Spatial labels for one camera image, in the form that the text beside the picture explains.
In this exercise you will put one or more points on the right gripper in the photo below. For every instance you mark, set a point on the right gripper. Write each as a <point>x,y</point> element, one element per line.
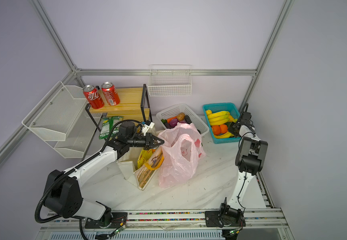
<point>231,128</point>

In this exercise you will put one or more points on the dark toy cucumber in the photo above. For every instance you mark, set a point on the dark toy cucumber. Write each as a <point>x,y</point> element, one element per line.
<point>187,119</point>

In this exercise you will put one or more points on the red cola can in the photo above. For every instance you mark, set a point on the red cola can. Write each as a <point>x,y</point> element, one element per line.
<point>93,97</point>
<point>110,93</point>

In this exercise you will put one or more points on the yellow chips bag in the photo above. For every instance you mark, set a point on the yellow chips bag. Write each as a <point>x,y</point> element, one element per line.
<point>144,156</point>

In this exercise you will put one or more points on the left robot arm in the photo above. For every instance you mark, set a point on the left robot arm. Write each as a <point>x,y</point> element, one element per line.
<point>62,196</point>

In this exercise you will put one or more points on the teal plastic basket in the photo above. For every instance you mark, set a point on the teal plastic basket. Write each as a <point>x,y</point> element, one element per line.
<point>215,129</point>

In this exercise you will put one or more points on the red cola can right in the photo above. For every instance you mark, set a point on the red cola can right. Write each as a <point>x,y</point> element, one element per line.
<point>110,93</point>

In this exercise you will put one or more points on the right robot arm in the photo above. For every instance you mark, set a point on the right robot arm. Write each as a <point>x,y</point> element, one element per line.
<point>249,161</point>

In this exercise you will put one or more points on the orange toy carrot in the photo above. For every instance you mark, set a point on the orange toy carrot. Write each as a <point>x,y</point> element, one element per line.
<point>170,119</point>

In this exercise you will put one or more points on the green snack bag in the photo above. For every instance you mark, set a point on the green snack bag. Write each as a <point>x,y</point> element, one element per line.
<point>107,125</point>

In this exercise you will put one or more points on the white mesh tiered rack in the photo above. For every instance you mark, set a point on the white mesh tiered rack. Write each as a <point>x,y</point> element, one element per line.
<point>61,120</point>

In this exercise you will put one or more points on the red cola can left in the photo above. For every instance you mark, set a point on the red cola can left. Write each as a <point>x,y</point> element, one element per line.
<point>93,97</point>

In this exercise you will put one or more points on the brown toy potato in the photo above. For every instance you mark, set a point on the brown toy potato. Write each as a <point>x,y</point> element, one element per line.
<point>180,117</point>

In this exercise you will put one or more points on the white plastic basket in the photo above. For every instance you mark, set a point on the white plastic basket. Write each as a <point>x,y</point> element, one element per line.
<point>173,111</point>

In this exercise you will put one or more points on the pink plastic grocery bag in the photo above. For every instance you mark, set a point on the pink plastic grocery bag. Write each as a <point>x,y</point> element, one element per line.
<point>182,151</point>

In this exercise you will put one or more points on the white wire wall basket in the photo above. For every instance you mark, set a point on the white wire wall basket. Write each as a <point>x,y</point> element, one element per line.
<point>170,81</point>

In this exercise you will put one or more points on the white canvas tote bag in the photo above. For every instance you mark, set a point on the white canvas tote bag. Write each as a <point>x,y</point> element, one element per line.
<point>128,166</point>

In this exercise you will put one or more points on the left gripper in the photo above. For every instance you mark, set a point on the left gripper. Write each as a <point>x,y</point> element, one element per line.
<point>153,137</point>

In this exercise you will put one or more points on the purple toy onion left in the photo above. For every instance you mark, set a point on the purple toy onion left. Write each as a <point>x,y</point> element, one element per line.
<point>173,122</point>

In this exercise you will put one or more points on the toy orange fruit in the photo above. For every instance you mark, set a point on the toy orange fruit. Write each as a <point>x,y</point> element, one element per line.
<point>223,129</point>

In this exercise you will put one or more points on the wooden black-frame shelf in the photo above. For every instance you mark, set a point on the wooden black-frame shelf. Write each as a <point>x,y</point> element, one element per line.
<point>134,105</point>

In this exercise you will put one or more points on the yellow toy banana bunch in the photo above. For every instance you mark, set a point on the yellow toy banana bunch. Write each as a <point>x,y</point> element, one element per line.
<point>218,118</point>

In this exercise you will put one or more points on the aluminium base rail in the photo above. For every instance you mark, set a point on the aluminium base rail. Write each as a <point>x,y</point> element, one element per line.
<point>256,224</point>

